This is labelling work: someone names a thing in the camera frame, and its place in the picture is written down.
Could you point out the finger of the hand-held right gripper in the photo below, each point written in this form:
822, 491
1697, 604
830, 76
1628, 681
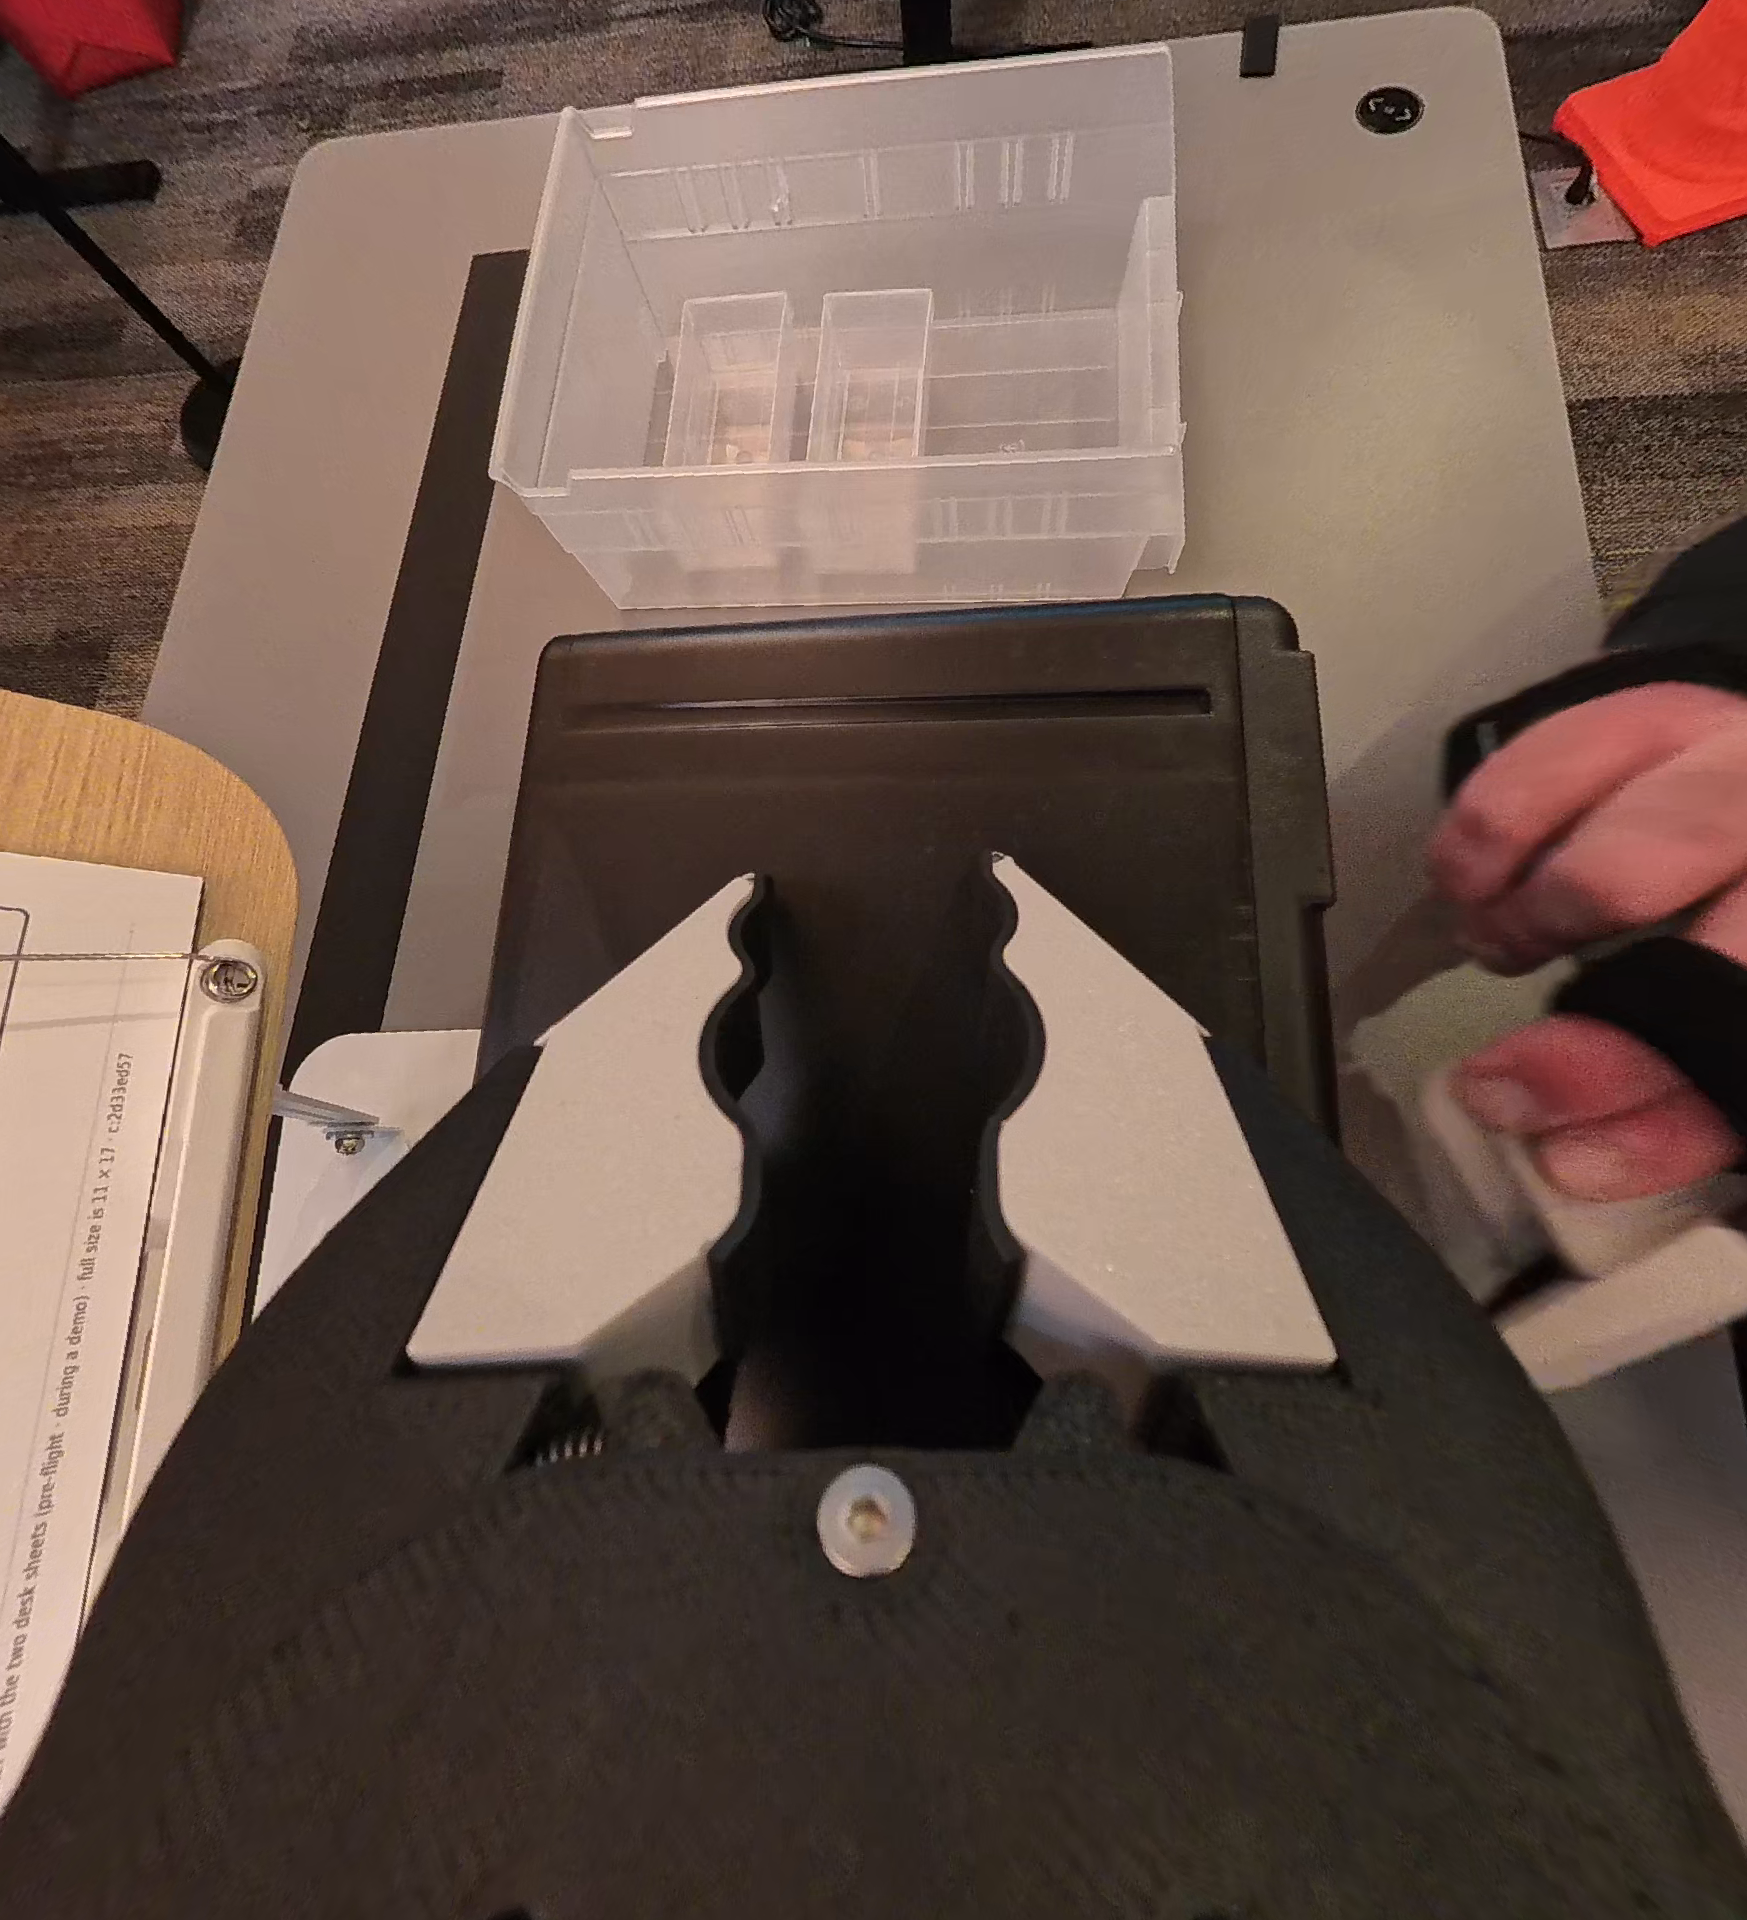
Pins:
1638, 1305

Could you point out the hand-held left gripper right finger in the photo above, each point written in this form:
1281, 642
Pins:
1157, 1200

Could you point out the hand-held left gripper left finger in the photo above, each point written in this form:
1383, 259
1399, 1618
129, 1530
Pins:
589, 1200

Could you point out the black drawer cabinet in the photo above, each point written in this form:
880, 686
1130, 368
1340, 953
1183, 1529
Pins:
888, 722

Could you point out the large clear plastic drawer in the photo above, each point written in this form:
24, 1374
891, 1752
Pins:
875, 526

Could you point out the small clear plastic drawer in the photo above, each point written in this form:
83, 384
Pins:
732, 422
875, 422

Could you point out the person's right forearm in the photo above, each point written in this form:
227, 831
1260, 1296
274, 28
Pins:
1744, 601

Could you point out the person's right hand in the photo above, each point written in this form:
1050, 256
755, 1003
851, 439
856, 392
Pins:
1638, 840

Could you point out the white printed sheet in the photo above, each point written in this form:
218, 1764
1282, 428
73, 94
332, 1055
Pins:
33, 1200

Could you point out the wooden side table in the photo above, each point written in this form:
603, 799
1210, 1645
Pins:
94, 779

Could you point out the floor outlet box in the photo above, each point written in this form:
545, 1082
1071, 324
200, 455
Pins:
1571, 205

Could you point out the orange cloth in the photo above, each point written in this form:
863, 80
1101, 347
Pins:
1713, 106

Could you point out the black round desk grommet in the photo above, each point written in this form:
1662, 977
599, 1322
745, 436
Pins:
1392, 114

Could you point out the black stand legs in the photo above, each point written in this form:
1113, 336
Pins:
62, 188

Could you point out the black desk clip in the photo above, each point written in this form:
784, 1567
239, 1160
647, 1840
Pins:
1258, 45

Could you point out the red bag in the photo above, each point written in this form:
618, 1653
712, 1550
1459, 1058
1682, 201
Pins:
94, 39

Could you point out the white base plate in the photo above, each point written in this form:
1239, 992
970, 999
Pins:
378, 1079

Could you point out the white mounting bracket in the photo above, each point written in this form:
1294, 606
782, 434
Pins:
220, 1079

